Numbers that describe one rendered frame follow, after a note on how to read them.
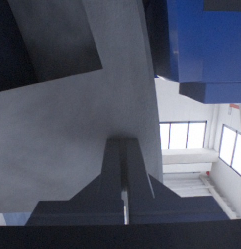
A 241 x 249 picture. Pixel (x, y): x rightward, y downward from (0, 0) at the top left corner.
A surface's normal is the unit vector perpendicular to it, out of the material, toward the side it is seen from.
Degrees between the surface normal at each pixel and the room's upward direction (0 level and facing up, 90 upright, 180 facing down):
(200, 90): 90
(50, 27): 90
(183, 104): 90
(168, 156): 90
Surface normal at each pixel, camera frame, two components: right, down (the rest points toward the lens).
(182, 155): 0.01, 0.29
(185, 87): -1.00, 0.03
